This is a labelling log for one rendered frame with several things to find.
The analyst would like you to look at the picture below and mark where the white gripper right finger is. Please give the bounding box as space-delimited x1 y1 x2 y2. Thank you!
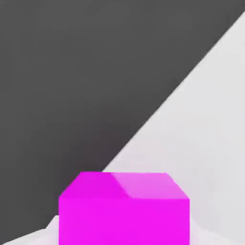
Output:
189 217 238 245

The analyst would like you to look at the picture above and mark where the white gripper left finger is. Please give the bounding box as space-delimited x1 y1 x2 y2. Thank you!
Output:
0 215 59 245

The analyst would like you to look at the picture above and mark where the small magenta cube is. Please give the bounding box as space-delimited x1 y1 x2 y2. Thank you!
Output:
58 171 190 245

